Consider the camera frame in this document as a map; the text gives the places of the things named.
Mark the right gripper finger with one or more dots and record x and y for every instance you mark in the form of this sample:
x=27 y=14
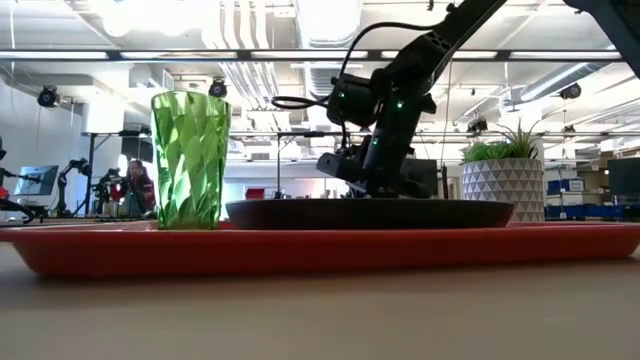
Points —
x=379 y=189
x=416 y=190

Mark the black round plate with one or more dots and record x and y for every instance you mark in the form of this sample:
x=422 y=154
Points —
x=370 y=215

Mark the red plastic tray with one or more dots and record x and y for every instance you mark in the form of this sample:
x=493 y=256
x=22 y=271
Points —
x=320 y=250

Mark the green faceted plastic cup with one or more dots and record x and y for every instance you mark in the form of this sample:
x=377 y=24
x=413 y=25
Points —
x=190 y=160

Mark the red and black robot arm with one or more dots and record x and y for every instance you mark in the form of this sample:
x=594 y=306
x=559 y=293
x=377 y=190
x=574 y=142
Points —
x=17 y=207

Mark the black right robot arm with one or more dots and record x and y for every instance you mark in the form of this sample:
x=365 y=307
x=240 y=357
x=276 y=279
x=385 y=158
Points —
x=430 y=45

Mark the black background robot arm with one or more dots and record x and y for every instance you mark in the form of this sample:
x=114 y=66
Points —
x=61 y=192
x=107 y=182

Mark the black computer monitor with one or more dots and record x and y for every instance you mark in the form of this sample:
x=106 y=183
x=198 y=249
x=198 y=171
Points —
x=625 y=177
x=429 y=175

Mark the succulent in white patterned pot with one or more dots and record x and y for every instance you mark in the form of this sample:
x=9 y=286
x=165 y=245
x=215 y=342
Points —
x=502 y=190

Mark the red storage bins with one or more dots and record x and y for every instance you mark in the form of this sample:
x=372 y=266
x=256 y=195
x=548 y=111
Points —
x=255 y=194

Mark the blue storage bin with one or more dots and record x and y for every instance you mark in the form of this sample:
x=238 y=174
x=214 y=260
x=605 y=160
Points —
x=565 y=186

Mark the row of blue storage bins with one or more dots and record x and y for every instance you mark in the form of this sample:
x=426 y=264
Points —
x=580 y=211

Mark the person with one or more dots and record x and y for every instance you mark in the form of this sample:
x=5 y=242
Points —
x=141 y=187

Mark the computer monitor with lit screen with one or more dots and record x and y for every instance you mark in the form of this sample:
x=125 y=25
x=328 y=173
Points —
x=37 y=180

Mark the black ceiling camera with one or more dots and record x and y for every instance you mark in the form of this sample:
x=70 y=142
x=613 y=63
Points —
x=571 y=91
x=477 y=125
x=218 y=88
x=48 y=96

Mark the black metal stand frame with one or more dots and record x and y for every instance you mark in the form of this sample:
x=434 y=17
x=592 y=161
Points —
x=278 y=170
x=90 y=170

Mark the black overhead frame beam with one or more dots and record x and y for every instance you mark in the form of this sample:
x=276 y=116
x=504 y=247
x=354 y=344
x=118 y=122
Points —
x=114 y=55

